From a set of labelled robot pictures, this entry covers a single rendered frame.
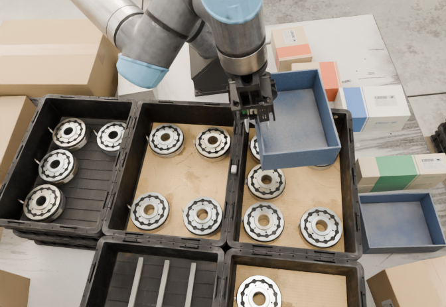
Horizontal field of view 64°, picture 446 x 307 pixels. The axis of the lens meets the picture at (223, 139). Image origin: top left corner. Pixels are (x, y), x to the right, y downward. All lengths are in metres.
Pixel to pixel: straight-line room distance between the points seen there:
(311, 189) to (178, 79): 0.68
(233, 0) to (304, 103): 0.43
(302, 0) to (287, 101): 2.02
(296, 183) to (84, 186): 0.60
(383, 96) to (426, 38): 1.49
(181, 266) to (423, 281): 0.56
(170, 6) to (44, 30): 0.95
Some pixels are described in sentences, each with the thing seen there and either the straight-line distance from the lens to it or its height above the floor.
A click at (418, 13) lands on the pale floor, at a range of 2.88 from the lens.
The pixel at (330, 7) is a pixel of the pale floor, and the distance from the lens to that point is 2.77.
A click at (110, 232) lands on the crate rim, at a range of 0.91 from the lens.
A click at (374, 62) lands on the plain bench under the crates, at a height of 0.70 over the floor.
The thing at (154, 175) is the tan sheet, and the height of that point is 0.83.
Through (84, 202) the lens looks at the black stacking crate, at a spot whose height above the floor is 0.83.
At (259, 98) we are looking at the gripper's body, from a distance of 0.60.
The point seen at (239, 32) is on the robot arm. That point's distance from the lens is 0.48.
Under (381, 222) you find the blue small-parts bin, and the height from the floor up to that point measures 0.70.
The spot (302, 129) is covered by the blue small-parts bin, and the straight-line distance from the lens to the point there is 0.80.
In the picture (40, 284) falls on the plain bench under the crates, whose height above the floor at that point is 0.70.
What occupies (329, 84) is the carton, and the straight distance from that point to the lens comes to 1.27.
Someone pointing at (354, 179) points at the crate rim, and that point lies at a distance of 0.92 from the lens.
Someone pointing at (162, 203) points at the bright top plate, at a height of 0.86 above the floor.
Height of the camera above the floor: 1.74
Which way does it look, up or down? 60 degrees down
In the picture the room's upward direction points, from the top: 8 degrees counter-clockwise
